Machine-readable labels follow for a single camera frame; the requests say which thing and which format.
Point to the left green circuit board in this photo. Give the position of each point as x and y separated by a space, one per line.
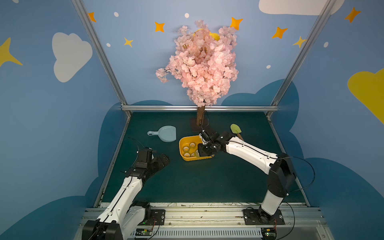
146 233

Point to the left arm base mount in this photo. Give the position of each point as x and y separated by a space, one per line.
148 214

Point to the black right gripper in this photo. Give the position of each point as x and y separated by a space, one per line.
207 147

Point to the right green circuit board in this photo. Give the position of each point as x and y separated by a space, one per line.
268 234

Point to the dark metal tree base plate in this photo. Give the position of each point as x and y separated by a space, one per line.
197 126

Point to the pink blossom artificial tree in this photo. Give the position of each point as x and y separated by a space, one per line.
204 63

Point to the green trowel wooden handle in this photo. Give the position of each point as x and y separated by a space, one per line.
237 131

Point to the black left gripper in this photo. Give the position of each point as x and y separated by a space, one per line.
156 163

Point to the light blue plastic dustpan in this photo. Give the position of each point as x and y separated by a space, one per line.
166 134

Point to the green circuit board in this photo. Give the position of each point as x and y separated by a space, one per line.
268 234
146 233

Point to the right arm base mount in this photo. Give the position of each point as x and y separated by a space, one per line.
258 217

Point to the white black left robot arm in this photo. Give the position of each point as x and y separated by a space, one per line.
124 216

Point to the yellow plastic storage box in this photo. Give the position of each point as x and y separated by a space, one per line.
185 142

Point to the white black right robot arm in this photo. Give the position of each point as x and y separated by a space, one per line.
279 168

